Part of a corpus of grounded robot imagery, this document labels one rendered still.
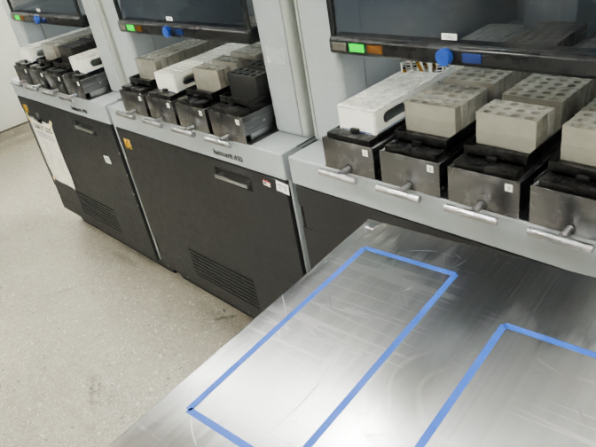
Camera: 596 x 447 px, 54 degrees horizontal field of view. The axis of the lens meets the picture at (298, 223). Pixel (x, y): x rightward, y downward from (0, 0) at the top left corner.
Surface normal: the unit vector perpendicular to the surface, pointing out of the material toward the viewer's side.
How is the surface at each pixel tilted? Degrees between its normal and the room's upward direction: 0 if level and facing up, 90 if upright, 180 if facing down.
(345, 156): 90
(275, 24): 90
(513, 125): 90
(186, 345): 0
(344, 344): 0
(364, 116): 90
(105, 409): 0
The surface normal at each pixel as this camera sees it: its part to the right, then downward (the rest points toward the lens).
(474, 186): -0.70, 0.47
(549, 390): -0.16, -0.85
